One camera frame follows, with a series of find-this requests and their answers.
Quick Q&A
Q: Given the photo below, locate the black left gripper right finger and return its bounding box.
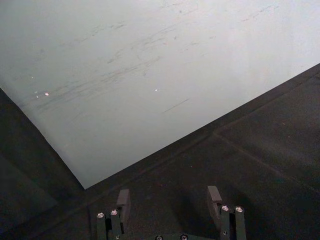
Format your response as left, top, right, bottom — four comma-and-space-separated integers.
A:
207, 185, 246, 240

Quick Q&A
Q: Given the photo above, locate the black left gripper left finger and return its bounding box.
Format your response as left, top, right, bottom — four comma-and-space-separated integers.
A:
96, 188, 132, 240

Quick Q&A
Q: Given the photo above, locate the black table cloth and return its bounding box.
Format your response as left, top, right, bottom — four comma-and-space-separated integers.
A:
0, 63, 320, 240

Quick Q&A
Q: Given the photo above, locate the plain pale wall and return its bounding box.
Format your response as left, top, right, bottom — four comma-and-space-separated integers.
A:
0, 0, 320, 190

